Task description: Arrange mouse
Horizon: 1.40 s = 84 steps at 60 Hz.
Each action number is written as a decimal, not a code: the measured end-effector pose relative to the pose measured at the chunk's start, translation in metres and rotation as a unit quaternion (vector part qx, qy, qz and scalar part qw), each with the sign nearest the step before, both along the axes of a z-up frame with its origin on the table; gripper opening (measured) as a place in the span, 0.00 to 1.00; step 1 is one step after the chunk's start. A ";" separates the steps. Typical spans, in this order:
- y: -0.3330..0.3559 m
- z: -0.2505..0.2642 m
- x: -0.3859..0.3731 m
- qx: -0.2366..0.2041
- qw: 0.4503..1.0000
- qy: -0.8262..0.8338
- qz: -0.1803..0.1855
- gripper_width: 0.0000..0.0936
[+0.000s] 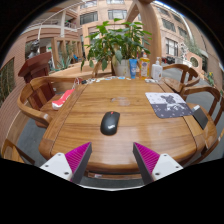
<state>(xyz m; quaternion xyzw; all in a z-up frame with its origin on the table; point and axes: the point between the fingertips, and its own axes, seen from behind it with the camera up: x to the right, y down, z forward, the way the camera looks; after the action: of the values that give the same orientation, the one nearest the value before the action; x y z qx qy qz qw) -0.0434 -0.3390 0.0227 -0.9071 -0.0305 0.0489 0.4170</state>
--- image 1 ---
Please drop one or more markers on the empty wooden armchair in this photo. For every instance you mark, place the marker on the empty wooden armchair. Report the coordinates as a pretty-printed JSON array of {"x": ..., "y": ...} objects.
[{"x": 176, "y": 83}]

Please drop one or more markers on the leafy green potted plant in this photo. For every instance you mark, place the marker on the leafy green potted plant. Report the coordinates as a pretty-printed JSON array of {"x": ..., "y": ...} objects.
[{"x": 115, "y": 41}]

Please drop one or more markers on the spiky green agave plant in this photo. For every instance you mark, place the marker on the spiky green agave plant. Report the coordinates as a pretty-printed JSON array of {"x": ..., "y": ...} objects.
[{"x": 63, "y": 63}]

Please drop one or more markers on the dark red wooden podium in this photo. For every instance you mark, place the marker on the dark red wooden podium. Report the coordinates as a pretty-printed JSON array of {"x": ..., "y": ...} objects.
[{"x": 35, "y": 68}]

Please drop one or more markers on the white pump dispenser bottle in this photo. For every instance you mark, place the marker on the white pump dispenser bottle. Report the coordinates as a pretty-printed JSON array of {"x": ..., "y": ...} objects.
[{"x": 156, "y": 71}]

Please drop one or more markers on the blue squeeze tube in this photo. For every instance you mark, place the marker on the blue squeeze tube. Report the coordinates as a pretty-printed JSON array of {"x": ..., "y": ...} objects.
[{"x": 133, "y": 68}]

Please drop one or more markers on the key bundle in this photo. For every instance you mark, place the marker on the key bundle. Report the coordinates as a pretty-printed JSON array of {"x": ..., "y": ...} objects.
[{"x": 79, "y": 81}]

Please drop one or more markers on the dark bust statue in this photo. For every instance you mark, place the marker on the dark bust statue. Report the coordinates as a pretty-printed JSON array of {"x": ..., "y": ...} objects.
[{"x": 34, "y": 50}]

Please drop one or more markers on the yellow liquid bottle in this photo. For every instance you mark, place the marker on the yellow liquid bottle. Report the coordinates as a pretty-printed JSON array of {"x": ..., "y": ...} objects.
[{"x": 144, "y": 68}]

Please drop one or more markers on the black computer mouse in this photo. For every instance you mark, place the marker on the black computer mouse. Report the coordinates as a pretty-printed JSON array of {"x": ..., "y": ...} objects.
[{"x": 110, "y": 124}]

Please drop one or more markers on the wooden planter box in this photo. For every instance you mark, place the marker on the wooden planter box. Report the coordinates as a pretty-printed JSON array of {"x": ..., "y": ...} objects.
[{"x": 71, "y": 72}]

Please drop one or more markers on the wooden armchair with black notebook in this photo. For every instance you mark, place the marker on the wooden armchair with black notebook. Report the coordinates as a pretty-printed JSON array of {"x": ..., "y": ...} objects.
[{"x": 208, "y": 90}]

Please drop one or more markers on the wooden armchair with red case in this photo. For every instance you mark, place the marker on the wooden armchair with red case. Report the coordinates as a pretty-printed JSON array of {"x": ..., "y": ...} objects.
[{"x": 31, "y": 111}]

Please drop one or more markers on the red and white flat case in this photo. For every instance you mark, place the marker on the red and white flat case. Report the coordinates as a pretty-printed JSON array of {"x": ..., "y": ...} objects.
[{"x": 62, "y": 99}]

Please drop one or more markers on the white grey printed mouse pad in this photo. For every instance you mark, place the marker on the white grey printed mouse pad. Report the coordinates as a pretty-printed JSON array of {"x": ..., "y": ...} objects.
[{"x": 167, "y": 106}]

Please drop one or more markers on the white statue on pedestal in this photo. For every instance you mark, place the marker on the white statue on pedestal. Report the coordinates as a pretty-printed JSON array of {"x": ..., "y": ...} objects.
[{"x": 184, "y": 53}]

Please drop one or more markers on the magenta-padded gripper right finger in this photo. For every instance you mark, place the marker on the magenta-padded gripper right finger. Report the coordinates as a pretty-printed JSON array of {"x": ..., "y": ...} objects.
[{"x": 165, "y": 165}]

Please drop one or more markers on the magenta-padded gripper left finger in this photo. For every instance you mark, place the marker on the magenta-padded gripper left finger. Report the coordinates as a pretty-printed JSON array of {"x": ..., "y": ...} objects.
[{"x": 56, "y": 165}]

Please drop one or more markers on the wooden chair behind plant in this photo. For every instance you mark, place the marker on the wooden chair behind plant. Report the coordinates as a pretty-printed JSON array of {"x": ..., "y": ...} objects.
[{"x": 96, "y": 68}]

